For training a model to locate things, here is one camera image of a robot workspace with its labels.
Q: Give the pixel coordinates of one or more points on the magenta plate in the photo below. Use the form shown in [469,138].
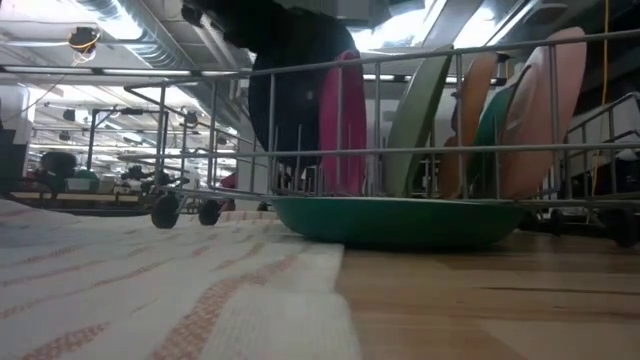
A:
[350,125]

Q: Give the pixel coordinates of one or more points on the sage green plate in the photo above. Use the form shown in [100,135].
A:
[415,125]

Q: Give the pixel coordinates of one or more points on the brown divided plate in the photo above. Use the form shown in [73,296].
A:
[475,100]

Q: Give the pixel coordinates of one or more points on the dark green plain plate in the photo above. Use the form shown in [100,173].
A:
[395,220]

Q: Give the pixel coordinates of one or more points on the pale pink plate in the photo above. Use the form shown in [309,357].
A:
[545,110]

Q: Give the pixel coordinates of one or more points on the white striped dish towel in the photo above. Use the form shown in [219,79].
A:
[150,280]

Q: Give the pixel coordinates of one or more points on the black metal stand frame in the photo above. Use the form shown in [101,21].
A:
[92,140]

